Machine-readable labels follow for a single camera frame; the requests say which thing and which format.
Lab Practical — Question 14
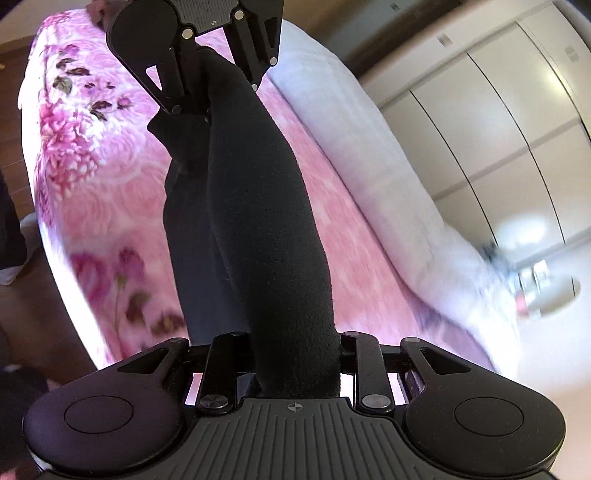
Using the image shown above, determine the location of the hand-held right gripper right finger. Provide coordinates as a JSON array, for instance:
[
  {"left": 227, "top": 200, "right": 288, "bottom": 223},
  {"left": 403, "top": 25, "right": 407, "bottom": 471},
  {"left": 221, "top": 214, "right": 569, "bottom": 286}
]
[{"left": 339, "top": 331, "right": 472, "bottom": 410}]

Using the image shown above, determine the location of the pink floral blanket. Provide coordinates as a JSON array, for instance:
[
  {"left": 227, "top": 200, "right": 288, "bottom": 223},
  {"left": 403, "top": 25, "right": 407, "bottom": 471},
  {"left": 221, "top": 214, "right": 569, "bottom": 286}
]
[{"left": 18, "top": 9, "right": 505, "bottom": 403}]

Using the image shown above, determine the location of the person's dark clothing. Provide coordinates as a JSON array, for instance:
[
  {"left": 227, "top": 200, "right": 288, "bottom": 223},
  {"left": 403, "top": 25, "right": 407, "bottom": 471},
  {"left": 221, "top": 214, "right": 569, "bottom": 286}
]
[{"left": 0, "top": 168, "right": 29, "bottom": 283}]

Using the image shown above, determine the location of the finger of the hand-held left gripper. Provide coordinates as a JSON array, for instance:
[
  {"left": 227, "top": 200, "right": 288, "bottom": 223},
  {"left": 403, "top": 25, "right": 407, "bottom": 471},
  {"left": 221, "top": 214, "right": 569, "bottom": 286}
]
[
  {"left": 231, "top": 9, "right": 282, "bottom": 93},
  {"left": 134, "top": 30, "right": 214, "bottom": 117}
]

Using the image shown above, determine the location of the white striped pillow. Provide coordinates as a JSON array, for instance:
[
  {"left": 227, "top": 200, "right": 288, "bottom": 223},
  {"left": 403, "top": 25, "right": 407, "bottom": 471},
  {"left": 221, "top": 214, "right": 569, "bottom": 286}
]
[{"left": 268, "top": 21, "right": 525, "bottom": 376}]

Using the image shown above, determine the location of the cream wardrobe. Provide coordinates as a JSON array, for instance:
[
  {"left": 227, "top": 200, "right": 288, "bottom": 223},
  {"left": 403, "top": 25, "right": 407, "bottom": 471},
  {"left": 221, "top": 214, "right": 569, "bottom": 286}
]
[{"left": 360, "top": 0, "right": 591, "bottom": 296}]

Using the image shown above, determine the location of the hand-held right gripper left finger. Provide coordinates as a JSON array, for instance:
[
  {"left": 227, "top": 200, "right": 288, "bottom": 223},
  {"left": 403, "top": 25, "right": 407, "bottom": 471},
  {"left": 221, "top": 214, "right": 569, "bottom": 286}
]
[{"left": 115, "top": 331, "right": 254, "bottom": 412}]

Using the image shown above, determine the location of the black sweater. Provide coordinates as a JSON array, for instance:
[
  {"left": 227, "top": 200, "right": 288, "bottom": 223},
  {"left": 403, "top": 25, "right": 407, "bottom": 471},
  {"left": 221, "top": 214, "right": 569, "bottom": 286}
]
[{"left": 147, "top": 46, "right": 343, "bottom": 398}]

